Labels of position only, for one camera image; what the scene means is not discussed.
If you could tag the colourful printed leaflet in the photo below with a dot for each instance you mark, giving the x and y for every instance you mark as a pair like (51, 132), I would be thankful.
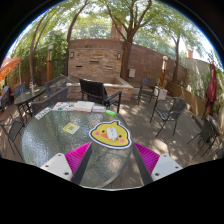
(63, 106)

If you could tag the stone brick wall fountain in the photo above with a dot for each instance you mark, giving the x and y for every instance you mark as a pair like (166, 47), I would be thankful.
(93, 61)

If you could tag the green tissue pack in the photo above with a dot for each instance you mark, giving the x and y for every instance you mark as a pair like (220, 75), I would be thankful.
(111, 113)

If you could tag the white card with black print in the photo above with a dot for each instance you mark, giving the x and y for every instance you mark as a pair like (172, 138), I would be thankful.
(43, 113)

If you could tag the thin straight tree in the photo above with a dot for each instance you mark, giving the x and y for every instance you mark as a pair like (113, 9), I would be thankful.
(176, 63)

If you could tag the thin pale pink book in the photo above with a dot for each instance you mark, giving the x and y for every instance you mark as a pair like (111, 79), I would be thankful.
(99, 109)

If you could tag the grey wall utility box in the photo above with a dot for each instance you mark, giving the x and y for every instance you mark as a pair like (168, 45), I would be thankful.
(132, 73)

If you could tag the twin-trunk tree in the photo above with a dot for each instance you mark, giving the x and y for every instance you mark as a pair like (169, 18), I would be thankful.
(32, 60)

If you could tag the orange garden lamp post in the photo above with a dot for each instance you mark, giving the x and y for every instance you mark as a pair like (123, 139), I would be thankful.
(162, 75)
(49, 66)

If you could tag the closed dark red umbrella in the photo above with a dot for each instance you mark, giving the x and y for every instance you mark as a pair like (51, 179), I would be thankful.
(211, 88)

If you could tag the yellow square card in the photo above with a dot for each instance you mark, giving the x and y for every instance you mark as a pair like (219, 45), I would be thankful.
(71, 128)

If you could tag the dark round side table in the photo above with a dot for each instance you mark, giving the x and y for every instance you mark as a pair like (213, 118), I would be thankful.
(28, 96)

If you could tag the black slatted armchair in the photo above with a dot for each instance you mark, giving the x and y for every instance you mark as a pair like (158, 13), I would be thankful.
(93, 88)

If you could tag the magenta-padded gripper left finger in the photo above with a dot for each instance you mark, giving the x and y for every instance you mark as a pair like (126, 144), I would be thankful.
(60, 165)

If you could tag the white paper sign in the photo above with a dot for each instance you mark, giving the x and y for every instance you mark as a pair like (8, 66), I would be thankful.
(162, 94)

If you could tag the orange patio umbrella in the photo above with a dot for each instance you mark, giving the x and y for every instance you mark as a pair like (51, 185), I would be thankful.
(8, 66)

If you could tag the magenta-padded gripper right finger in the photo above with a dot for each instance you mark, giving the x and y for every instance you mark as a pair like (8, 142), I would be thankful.
(165, 165)

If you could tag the black wall lantern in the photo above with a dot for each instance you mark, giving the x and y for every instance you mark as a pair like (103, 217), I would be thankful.
(118, 56)
(71, 54)

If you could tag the yellow duck mouse pad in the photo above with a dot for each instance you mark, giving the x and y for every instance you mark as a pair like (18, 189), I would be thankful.
(98, 135)

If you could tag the slender curved tree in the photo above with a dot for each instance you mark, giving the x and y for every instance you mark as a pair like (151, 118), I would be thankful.
(69, 43)

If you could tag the forked tree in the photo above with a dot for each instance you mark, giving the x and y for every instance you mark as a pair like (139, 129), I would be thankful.
(125, 56)

